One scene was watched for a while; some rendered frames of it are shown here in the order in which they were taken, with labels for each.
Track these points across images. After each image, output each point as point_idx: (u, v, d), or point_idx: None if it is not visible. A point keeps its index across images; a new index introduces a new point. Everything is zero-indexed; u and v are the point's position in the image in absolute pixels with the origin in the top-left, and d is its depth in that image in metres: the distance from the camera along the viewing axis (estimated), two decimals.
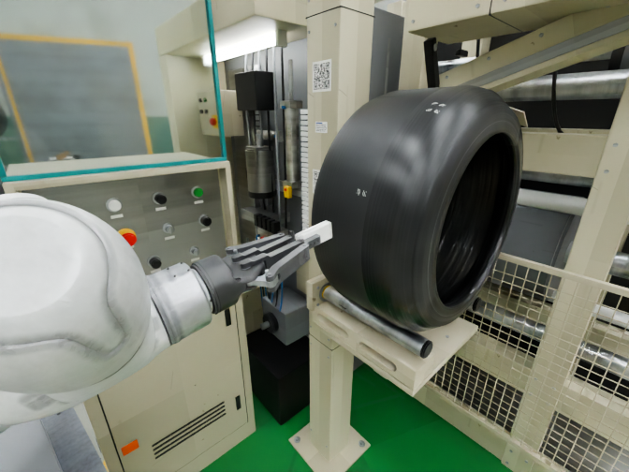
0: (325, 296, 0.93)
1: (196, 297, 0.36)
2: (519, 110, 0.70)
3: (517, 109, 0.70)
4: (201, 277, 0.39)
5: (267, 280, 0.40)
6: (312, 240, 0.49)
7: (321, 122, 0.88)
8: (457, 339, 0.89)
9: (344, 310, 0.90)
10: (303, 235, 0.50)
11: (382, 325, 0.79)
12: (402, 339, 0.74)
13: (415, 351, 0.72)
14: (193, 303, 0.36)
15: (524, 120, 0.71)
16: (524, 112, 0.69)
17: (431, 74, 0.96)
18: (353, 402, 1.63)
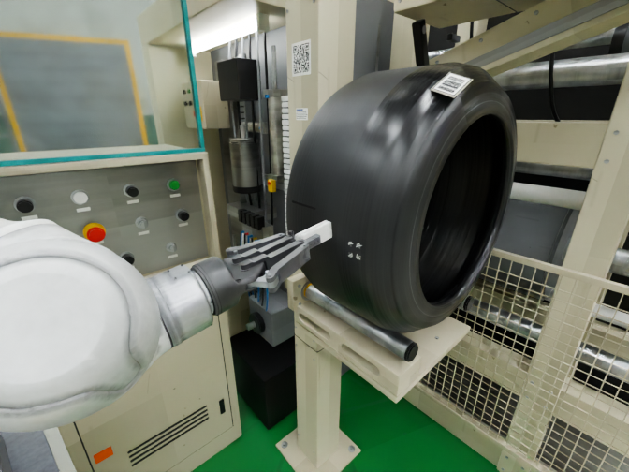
0: (311, 287, 0.88)
1: (197, 299, 0.36)
2: (447, 91, 0.48)
3: (443, 93, 0.48)
4: (201, 279, 0.39)
5: (267, 281, 0.40)
6: (312, 240, 0.49)
7: (301, 109, 0.82)
8: (446, 341, 0.84)
9: (323, 306, 0.83)
10: (303, 235, 0.50)
11: None
12: (391, 331, 0.69)
13: (402, 344, 0.66)
14: (194, 305, 0.36)
15: (462, 88, 0.48)
16: (455, 94, 0.47)
17: (420, 59, 0.91)
18: (343, 405, 1.57)
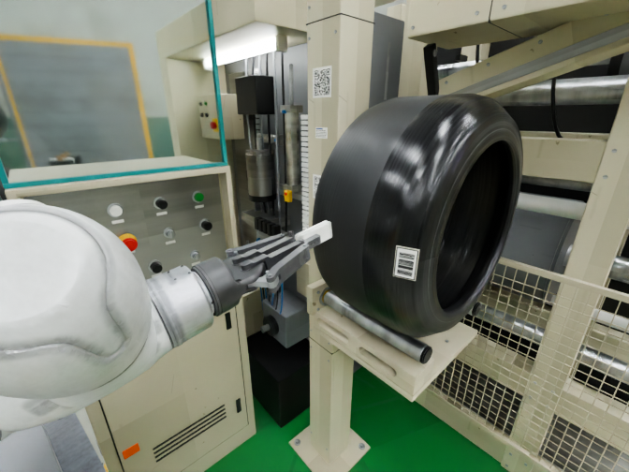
0: None
1: (197, 300, 0.36)
2: (406, 275, 0.55)
3: (404, 278, 0.55)
4: (202, 280, 0.39)
5: (268, 281, 0.40)
6: (312, 240, 0.49)
7: (321, 127, 0.88)
8: (456, 344, 0.90)
9: (344, 302, 0.89)
10: (303, 235, 0.50)
11: None
12: (412, 337, 0.77)
13: (423, 342, 0.74)
14: (194, 306, 0.36)
15: (416, 264, 0.54)
16: (414, 277, 0.54)
17: (431, 80, 0.97)
18: (353, 405, 1.63)
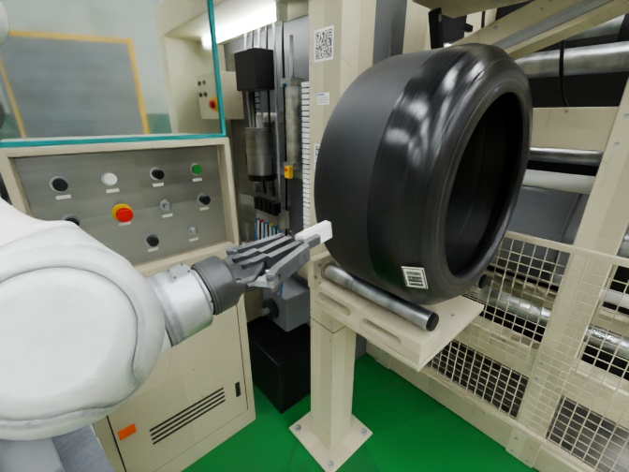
0: None
1: (197, 298, 0.36)
2: (418, 286, 0.59)
3: (417, 287, 0.60)
4: (201, 278, 0.39)
5: (267, 280, 0.40)
6: (312, 240, 0.49)
7: (323, 93, 0.85)
8: (462, 317, 0.87)
9: (348, 273, 0.87)
10: (303, 235, 0.50)
11: None
12: None
13: (431, 311, 0.72)
14: (194, 304, 0.36)
15: (424, 277, 0.57)
16: (426, 287, 0.59)
17: (435, 47, 0.94)
18: (355, 391, 1.60)
